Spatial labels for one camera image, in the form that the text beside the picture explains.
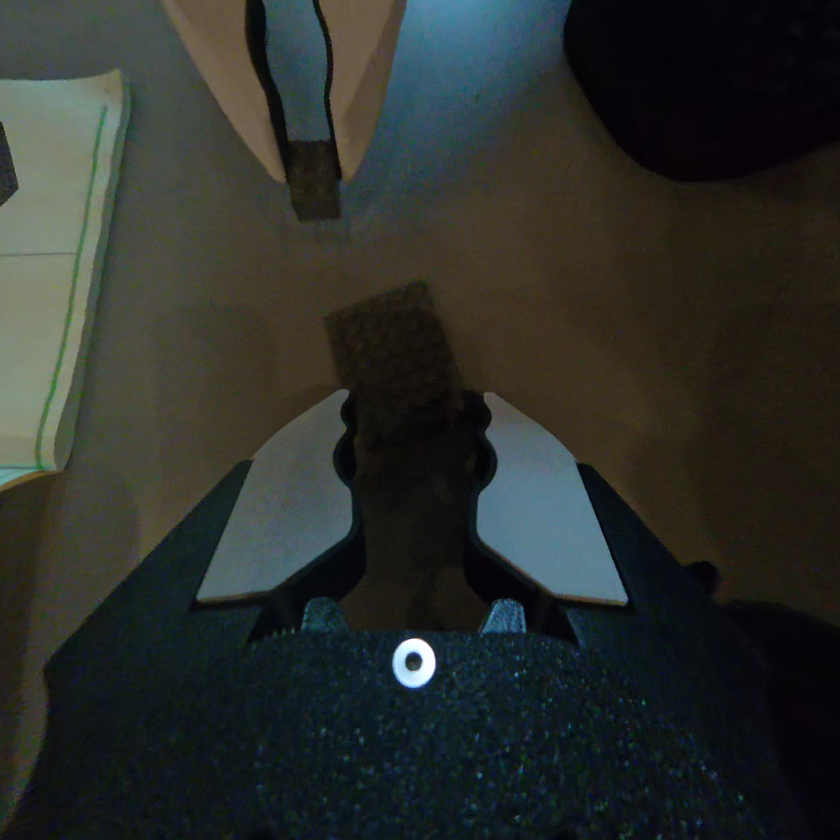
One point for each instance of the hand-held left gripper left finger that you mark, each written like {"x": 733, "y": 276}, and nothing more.
{"x": 282, "y": 525}

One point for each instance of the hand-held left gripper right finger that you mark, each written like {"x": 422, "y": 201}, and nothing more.
{"x": 544, "y": 531}

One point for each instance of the grey desk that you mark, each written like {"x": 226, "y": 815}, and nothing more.
{"x": 558, "y": 295}

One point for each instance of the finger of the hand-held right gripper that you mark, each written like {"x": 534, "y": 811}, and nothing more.
{"x": 223, "y": 52}
{"x": 361, "y": 65}

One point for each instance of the black textured pad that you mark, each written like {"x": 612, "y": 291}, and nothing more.
{"x": 709, "y": 85}

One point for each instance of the small grey toy brick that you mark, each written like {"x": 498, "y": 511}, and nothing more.
{"x": 313, "y": 180}

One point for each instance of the building instruction booklet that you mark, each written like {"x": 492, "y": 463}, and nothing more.
{"x": 52, "y": 262}

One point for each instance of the dark grey toy base plate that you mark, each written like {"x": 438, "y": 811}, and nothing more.
{"x": 394, "y": 354}

